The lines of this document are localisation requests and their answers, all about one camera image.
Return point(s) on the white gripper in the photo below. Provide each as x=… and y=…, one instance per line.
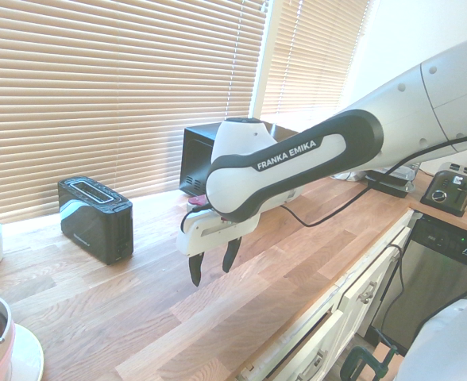
x=209, y=234

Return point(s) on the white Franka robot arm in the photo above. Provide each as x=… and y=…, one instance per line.
x=297, y=166

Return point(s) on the black toaster oven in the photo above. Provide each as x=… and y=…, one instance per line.
x=195, y=158

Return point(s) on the black glossy slot toaster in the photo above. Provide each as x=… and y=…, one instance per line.
x=90, y=222

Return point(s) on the silver two-slot toaster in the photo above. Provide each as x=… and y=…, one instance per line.
x=448, y=190

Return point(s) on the small red object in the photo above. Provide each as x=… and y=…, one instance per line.
x=197, y=200

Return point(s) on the white cabinet drawer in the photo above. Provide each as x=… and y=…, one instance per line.
x=370, y=285
x=309, y=349

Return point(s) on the green metal clamp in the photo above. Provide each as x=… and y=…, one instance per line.
x=360, y=359

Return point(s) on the black flat tray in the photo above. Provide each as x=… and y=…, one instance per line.
x=392, y=185

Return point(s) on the white plate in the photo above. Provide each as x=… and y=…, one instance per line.
x=29, y=353

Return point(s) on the wide beige window blind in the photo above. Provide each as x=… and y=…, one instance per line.
x=98, y=87

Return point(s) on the stainless steel dishwasher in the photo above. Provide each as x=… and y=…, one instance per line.
x=436, y=270

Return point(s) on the narrow beige window blind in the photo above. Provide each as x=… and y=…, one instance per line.
x=309, y=59

